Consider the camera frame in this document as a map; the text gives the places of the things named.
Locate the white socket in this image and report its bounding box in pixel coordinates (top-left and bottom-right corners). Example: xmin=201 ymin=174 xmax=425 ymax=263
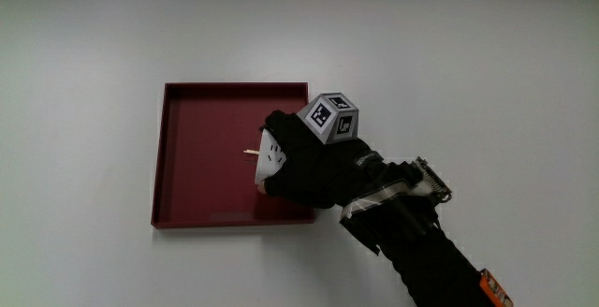
xmin=242 ymin=127 xmax=287 ymax=187

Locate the dark red square tray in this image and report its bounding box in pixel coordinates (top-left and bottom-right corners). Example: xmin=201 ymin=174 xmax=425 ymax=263
xmin=150 ymin=81 xmax=315 ymax=230

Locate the person's right hand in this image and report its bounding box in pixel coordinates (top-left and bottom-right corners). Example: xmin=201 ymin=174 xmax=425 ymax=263
xmin=257 ymin=92 xmax=388 ymax=210

